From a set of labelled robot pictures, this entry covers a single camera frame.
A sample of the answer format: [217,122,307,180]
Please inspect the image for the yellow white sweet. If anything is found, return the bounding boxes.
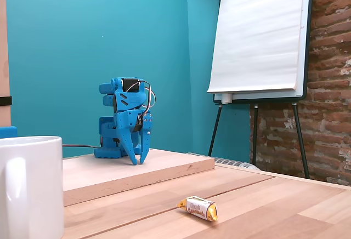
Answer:
[177,195,219,222]

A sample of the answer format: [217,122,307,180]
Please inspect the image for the white ceramic mug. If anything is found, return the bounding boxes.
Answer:
[0,136,65,239]

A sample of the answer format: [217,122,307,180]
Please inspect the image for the light wooden base board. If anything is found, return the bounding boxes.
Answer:
[62,147,216,207]

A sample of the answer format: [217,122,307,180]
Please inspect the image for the white radiator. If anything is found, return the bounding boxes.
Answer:
[186,152,260,171]

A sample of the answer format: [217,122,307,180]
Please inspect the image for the tall wooden panel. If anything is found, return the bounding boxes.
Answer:
[0,0,12,128]

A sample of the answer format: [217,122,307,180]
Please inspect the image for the white flipchart paper pad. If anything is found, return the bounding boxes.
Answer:
[207,0,306,94]

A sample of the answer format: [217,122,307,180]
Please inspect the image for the flipchart easel with legs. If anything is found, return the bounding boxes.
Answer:
[207,0,315,180]

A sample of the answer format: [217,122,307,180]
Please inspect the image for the gripper servo wire loop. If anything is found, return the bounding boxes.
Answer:
[128,81,156,120]

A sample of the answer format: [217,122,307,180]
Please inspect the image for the red black power cable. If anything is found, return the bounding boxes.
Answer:
[62,143,100,150]

